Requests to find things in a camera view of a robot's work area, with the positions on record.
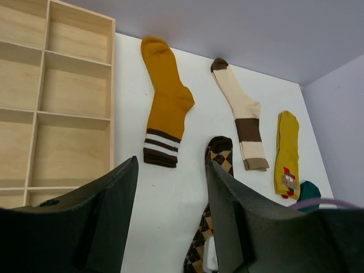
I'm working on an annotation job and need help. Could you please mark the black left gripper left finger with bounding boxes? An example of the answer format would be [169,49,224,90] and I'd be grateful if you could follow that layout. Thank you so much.
[1,157,139,272]

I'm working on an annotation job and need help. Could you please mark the wooden compartment tray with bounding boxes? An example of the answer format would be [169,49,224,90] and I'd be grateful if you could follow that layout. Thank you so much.
[1,1,115,208]

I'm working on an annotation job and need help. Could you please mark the cream sock brown stripes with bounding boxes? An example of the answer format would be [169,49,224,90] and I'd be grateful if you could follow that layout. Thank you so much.
[210,58,270,171]

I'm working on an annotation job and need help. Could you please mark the brown yellow argyle sock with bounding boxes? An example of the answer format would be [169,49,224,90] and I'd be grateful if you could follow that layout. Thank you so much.
[183,136,234,272]

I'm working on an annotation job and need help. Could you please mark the yellow sock bear motif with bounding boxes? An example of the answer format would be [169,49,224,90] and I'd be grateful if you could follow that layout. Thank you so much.
[274,111,300,200]

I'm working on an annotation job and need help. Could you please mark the dark green sock bear motif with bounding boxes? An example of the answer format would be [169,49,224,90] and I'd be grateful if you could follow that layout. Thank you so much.
[297,181,321,213]

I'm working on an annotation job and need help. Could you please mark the mustard sock brown white stripes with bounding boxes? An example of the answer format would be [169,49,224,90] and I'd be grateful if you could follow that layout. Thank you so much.
[140,36,195,168]

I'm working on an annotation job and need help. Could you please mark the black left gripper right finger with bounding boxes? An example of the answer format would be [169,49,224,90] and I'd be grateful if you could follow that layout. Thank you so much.
[206,162,363,272]

